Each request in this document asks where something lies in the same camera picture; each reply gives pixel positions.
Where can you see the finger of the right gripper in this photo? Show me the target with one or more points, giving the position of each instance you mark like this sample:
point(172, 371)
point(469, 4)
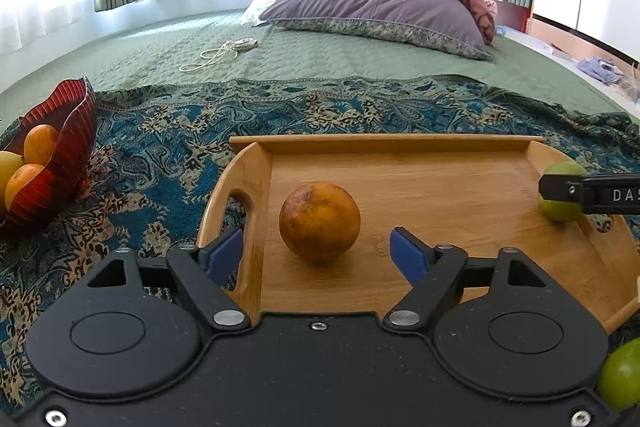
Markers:
point(561, 187)

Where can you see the orange in bowl lower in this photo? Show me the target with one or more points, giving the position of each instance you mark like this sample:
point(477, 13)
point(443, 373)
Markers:
point(19, 179)

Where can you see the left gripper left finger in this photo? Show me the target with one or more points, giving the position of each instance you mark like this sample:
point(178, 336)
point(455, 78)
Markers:
point(200, 274)

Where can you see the orange in bowl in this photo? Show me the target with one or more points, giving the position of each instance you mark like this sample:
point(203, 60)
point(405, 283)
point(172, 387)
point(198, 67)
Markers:
point(19, 179)
point(39, 144)

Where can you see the orange in bowl upper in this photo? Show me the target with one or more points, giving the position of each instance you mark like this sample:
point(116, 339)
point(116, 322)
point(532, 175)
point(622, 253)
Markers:
point(39, 144)

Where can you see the red glass fruit bowl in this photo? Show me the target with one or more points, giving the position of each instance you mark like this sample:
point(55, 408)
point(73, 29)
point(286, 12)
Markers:
point(70, 109)

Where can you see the green quilted bedspread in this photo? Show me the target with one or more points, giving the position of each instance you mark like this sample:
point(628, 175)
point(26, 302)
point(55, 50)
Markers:
point(217, 47)

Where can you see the wooden serving tray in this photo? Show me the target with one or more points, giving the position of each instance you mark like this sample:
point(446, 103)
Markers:
point(476, 191)

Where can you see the blue paisley patterned cloth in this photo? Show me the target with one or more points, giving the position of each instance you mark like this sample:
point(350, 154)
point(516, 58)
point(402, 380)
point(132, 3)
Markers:
point(159, 151)

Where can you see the purple pillow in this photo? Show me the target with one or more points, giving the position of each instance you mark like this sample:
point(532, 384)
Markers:
point(442, 25)

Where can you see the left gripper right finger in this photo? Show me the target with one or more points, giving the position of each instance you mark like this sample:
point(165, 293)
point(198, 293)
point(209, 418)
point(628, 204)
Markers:
point(434, 274)

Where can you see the yellow fruit in bowl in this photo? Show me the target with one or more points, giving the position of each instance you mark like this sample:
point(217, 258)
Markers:
point(9, 163)

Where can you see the large brownish orange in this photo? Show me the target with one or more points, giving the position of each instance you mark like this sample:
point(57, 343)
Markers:
point(319, 221)

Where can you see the blue-grey cloth on floor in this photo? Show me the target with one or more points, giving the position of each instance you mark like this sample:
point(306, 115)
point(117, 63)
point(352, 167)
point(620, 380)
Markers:
point(605, 71)

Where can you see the green apple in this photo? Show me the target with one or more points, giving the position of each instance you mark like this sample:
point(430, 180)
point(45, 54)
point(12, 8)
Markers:
point(619, 381)
point(562, 211)

